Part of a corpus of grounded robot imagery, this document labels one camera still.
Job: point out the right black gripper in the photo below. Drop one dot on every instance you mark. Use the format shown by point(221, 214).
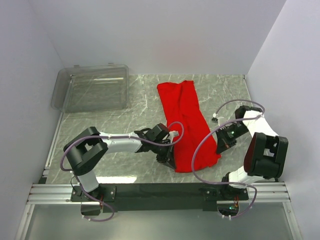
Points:
point(223, 143)

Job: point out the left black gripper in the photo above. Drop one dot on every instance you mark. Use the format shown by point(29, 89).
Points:
point(168, 158)

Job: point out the red t shirt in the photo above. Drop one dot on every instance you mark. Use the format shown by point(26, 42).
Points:
point(180, 104)

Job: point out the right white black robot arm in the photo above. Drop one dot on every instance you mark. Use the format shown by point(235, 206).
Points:
point(265, 156)

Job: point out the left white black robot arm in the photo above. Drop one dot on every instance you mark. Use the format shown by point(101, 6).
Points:
point(86, 150)

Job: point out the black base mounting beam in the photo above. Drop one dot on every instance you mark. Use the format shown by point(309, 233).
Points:
point(166, 196)

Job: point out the clear plastic storage bin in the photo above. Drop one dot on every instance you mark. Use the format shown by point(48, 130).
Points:
point(82, 89)

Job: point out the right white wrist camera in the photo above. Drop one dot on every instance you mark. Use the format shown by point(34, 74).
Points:
point(219, 120)

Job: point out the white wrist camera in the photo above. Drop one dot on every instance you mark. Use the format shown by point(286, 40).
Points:
point(173, 134)
point(219, 120)

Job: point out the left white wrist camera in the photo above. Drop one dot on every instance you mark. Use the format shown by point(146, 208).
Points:
point(173, 134)

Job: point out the right aluminium side rail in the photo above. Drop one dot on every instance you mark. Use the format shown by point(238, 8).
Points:
point(292, 221)

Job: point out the aluminium extrusion frame rail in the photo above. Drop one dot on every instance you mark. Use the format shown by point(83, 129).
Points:
point(60, 194)

